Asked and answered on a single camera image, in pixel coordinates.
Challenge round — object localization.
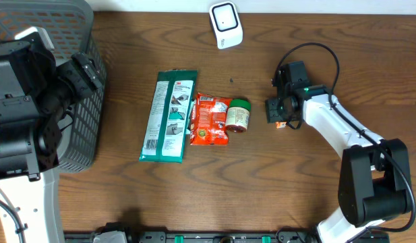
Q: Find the small orange box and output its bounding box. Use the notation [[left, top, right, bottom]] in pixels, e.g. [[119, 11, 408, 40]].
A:
[[276, 121, 287, 129]]

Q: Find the green lid spice jar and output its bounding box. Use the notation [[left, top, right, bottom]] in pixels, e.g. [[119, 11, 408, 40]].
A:
[[226, 99, 251, 133]]

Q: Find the red snack bag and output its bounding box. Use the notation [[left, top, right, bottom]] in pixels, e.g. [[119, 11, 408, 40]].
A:
[[189, 92, 232, 146]]

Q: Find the green white package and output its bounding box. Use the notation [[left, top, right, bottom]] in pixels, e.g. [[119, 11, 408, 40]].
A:
[[139, 70, 198, 163]]

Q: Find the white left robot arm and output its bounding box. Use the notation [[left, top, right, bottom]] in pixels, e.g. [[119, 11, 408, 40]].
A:
[[0, 27, 105, 242]]

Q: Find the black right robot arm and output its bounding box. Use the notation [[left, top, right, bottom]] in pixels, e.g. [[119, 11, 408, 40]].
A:
[[266, 85, 416, 242]]

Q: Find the white barcode scanner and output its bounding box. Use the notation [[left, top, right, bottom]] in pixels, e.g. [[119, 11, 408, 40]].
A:
[[209, 1, 243, 49]]

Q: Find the grey plastic shopping basket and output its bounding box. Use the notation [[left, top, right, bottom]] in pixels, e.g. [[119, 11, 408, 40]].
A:
[[0, 0, 107, 173]]

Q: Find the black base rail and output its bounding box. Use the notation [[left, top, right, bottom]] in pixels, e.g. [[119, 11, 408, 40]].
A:
[[64, 222, 390, 243]]

